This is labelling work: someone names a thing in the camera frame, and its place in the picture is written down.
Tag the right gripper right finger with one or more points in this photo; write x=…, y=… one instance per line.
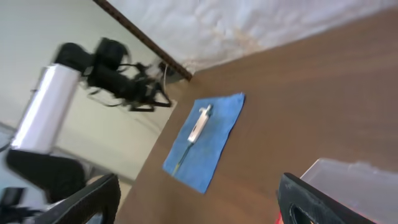
x=311, y=202

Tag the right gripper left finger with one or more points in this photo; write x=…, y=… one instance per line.
x=90, y=202

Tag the white pipette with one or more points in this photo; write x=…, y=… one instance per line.
x=199, y=126

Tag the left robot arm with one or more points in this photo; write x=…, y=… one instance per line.
x=46, y=105

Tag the red and yellow tip box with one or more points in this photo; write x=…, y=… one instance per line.
x=357, y=186

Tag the blue cloth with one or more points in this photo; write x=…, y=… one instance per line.
x=214, y=140

